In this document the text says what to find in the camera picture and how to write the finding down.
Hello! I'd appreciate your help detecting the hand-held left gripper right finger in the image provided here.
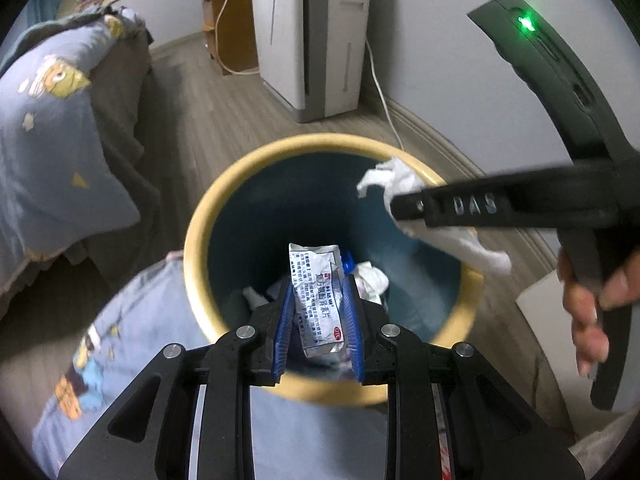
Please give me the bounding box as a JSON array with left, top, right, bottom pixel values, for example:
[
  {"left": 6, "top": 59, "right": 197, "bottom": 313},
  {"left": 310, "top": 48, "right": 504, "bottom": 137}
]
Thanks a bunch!
[{"left": 340, "top": 275, "right": 586, "bottom": 480}]

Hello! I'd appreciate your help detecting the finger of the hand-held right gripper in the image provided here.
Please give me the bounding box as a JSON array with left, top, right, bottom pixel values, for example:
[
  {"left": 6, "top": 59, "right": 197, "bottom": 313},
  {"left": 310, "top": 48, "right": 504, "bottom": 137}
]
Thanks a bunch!
[{"left": 390, "top": 160, "right": 618, "bottom": 231}]

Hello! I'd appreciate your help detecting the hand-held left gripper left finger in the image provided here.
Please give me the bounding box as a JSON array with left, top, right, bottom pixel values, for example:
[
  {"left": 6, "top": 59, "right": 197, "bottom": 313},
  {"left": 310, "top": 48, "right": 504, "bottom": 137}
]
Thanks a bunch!
[{"left": 57, "top": 275, "right": 296, "bottom": 480}]

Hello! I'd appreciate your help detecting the white medicine sachet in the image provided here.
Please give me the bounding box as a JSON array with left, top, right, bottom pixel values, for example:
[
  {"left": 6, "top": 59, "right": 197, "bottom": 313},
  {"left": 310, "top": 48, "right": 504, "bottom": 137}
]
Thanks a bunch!
[{"left": 287, "top": 242, "right": 348, "bottom": 358}]

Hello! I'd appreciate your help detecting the white tissue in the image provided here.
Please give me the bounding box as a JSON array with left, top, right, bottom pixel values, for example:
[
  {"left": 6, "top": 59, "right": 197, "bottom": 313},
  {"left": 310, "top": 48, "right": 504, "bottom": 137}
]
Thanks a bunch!
[
  {"left": 352, "top": 262, "right": 390, "bottom": 306},
  {"left": 356, "top": 156, "right": 513, "bottom": 276}
]

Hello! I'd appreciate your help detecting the yellow rimmed trash bin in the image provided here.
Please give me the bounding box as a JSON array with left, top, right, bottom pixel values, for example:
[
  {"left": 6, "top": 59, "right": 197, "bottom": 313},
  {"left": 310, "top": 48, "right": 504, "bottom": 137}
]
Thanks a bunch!
[{"left": 184, "top": 133, "right": 485, "bottom": 406}]

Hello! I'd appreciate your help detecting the person's right hand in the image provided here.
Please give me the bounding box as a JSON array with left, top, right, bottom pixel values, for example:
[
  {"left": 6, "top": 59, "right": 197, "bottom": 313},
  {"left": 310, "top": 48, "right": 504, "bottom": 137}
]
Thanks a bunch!
[{"left": 557, "top": 247, "right": 640, "bottom": 376}]

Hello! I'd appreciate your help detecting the crumpled white tissue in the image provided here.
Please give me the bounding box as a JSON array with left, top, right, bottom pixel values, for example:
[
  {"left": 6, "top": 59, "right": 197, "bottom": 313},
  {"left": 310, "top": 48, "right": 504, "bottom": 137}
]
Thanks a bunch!
[{"left": 352, "top": 262, "right": 390, "bottom": 306}]

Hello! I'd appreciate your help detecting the white board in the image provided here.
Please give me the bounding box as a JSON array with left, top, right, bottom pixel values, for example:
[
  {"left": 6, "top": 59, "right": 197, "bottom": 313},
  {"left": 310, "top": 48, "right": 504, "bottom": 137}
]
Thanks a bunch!
[{"left": 515, "top": 270, "right": 576, "bottom": 441}]

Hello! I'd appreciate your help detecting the blue printed cloth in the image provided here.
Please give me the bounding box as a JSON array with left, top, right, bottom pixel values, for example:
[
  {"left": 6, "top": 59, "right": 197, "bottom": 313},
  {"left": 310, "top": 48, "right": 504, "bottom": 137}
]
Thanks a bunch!
[{"left": 32, "top": 250, "right": 451, "bottom": 480}]

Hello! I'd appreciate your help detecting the white air purifier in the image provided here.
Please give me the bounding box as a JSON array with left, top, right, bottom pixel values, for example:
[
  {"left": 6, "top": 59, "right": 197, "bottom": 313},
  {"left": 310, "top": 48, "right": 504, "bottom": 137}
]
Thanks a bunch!
[{"left": 250, "top": 0, "right": 373, "bottom": 123}]

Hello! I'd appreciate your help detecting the white cloth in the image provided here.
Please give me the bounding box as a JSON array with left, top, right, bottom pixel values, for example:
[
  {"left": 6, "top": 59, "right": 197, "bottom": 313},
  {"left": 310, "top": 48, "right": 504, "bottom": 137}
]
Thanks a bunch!
[{"left": 570, "top": 422, "right": 640, "bottom": 480}]

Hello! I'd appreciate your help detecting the blue printed blanket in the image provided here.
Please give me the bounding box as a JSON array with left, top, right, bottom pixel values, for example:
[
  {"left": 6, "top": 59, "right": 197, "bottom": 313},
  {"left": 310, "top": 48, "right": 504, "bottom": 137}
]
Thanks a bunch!
[{"left": 0, "top": 7, "right": 151, "bottom": 291}]

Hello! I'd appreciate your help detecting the wooden cabinet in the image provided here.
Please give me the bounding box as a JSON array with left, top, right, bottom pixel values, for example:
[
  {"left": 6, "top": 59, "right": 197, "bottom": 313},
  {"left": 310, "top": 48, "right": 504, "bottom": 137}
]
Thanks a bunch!
[{"left": 200, "top": 0, "right": 261, "bottom": 76}]

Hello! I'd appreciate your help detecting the white cable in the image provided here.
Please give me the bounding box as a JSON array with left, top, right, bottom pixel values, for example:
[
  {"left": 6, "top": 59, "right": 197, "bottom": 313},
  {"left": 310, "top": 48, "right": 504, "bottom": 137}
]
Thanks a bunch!
[
  {"left": 214, "top": 0, "right": 261, "bottom": 77},
  {"left": 365, "top": 40, "right": 406, "bottom": 153}
]

